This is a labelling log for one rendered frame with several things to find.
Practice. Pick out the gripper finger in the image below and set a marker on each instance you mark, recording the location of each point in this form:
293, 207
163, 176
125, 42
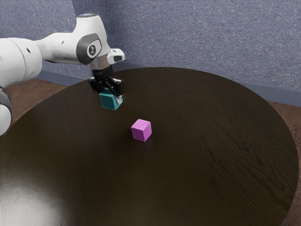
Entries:
118, 89
95, 85

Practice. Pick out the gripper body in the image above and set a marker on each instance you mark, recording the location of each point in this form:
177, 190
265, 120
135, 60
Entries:
102, 73

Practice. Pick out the teal block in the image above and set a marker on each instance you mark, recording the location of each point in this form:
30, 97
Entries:
108, 100

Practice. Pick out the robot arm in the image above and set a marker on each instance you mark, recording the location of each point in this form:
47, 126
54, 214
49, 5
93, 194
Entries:
58, 48

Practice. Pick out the pink block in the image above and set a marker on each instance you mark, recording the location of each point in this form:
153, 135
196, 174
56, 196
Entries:
141, 130

